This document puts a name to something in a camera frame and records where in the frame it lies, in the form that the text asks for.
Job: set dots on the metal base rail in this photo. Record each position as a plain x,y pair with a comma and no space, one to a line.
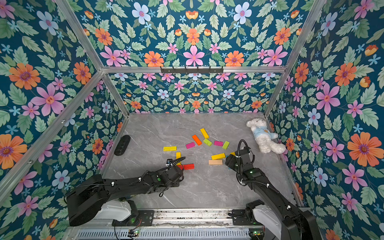
169,217

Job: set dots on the small lime green block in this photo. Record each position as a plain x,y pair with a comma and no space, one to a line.
226,145

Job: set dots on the yellow flat block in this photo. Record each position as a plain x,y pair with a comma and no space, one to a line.
170,149

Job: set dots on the aluminium frame post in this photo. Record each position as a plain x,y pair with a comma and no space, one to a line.
312,17
78,30

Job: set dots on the natural wood block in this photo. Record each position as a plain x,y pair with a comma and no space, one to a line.
215,162

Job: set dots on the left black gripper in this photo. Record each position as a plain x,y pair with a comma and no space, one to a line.
177,182

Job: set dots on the aluminium frame post back left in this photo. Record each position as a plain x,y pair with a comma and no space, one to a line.
78,30

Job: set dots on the white teddy bear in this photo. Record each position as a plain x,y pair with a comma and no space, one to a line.
264,138

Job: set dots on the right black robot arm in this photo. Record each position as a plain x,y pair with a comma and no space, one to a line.
282,219

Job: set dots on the black oval case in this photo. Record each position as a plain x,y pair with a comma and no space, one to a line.
122,145

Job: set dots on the long orange block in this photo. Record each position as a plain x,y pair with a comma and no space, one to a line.
197,140

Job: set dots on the long yellow block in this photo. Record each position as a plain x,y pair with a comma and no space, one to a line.
178,155

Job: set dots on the black hook rail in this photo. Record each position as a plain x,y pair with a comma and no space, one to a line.
191,70

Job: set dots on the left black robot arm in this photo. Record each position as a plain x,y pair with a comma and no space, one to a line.
87,199

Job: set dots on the red block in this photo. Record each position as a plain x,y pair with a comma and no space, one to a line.
188,167

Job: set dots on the aluminium frame post back right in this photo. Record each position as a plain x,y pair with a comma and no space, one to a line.
312,17

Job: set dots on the yellow block at back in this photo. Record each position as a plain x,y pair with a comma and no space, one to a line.
204,133

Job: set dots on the horizontal aluminium frame bar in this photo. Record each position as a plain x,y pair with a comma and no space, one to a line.
142,70

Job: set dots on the magenta block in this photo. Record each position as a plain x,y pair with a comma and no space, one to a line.
218,143
190,145

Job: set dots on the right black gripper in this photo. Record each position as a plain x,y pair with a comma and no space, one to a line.
231,160

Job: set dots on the left aluminium frame bar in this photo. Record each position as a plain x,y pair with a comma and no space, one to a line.
12,178

